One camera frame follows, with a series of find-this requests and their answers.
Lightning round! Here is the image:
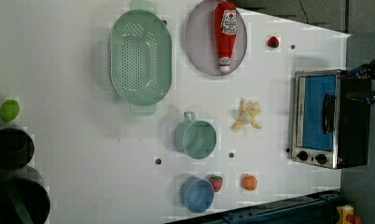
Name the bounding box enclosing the small red tomato toy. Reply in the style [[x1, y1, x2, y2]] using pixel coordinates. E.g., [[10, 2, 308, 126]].
[[267, 36, 280, 49]]

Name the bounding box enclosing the blue cup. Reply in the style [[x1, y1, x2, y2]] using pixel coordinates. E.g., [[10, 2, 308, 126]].
[[180, 176, 215, 213]]

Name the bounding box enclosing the green round ball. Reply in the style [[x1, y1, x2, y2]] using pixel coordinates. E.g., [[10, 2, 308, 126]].
[[0, 100, 21, 122]]

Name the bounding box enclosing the green mug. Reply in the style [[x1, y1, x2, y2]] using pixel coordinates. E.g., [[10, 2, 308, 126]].
[[174, 111, 217, 160]]

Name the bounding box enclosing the peeled banana toy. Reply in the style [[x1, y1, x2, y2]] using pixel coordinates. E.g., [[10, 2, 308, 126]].
[[231, 98, 262, 131]]

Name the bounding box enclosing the orange fruit toy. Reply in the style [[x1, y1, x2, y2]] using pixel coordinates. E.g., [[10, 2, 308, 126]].
[[243, 175, 258, 190]]

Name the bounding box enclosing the red ketchup bottle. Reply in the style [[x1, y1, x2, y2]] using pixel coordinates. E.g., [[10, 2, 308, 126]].
[[214, 0, 237, 73]]

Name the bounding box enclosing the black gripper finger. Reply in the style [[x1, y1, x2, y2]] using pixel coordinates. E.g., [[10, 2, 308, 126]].
[[346, 91, 375, 103], [348, 63, 372, 79]]

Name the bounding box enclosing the black cylinder upper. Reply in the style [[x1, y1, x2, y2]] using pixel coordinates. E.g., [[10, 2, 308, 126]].
[[0, 128, 35, 171]]

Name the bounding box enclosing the black and silver toaster oven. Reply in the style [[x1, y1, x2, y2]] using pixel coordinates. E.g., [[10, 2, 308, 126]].
[[291, 70, 371, 169]]

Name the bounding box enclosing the red strawberry toy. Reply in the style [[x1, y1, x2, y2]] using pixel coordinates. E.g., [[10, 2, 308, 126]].
[[208, 175, 223, 192]]

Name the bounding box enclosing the blue metal frame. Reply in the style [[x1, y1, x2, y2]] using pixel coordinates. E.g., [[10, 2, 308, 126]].
[[167, 190, 344, 224]]

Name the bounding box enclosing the grey round plate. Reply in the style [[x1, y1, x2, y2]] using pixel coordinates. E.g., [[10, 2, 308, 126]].
[[185, 0, 247, 76]]

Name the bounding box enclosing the green perforated colander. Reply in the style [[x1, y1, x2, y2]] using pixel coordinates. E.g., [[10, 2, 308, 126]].
[[108, 0, 172, 116]]

